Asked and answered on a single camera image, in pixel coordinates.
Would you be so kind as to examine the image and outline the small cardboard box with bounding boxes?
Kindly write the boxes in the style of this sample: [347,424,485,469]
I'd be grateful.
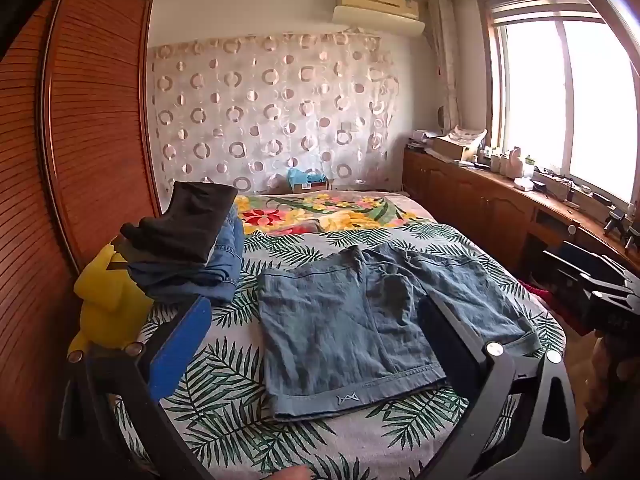
[290,177,333,193]

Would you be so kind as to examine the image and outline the wooden slatted wardrobe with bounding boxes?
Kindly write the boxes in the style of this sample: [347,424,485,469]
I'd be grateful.
[0,0,163,461]

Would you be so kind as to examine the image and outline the small black tripod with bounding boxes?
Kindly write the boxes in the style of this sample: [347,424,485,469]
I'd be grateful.
[605,210,632,248]

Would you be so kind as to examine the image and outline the printed paper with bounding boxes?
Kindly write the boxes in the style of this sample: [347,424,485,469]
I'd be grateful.
[447,126,488,148]

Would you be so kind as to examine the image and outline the brown cardboard box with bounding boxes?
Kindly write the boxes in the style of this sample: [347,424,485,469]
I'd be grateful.
[432,135,476,161]

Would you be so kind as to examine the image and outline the black folded pants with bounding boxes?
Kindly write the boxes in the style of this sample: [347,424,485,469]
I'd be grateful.
[120,180,238,266]

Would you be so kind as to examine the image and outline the yellow plush toy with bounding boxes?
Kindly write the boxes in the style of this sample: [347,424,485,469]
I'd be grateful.
[67,240,153,363]

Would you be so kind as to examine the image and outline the blue denim short pants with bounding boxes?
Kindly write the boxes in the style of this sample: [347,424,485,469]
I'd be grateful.
[257,242,543,421]

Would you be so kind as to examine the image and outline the person's right forearm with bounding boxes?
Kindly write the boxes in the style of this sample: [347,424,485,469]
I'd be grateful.
[582,395,640,478]

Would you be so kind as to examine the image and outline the wall air conditioner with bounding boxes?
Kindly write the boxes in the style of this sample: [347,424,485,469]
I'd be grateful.
[332,5,426,36]

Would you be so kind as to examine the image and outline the floral blanket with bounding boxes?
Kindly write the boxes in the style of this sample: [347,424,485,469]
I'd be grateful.
[232,190,436,236]

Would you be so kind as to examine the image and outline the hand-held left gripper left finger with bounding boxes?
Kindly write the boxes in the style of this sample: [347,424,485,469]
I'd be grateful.
[57,294,216,480]

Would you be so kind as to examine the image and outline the person's right hand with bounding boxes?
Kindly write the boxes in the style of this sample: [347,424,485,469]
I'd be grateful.
[591,331,626,406]

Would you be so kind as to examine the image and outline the circle pattern wall curtain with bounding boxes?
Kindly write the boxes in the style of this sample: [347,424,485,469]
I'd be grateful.
[147,30,406,196]

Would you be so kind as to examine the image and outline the blue plastic bag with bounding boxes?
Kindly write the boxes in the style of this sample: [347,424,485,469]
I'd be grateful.
[286,167,326,191]

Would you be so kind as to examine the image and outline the narrow patterned window curtain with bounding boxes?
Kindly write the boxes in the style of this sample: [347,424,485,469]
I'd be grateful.
[427,0,461,133]

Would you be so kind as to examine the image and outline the wooden frame window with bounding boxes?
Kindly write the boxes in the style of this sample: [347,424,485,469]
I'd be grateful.
[477,0,640,206]

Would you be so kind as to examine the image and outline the blue folded jeans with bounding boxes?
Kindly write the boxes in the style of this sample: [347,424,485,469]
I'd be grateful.
[127,202,246,306]

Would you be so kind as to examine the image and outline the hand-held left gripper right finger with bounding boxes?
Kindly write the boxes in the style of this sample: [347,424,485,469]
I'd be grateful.
[417,287,583,480]

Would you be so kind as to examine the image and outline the long wooden cabinet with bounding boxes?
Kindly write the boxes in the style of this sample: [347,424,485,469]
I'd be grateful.
[402,145,640,321]

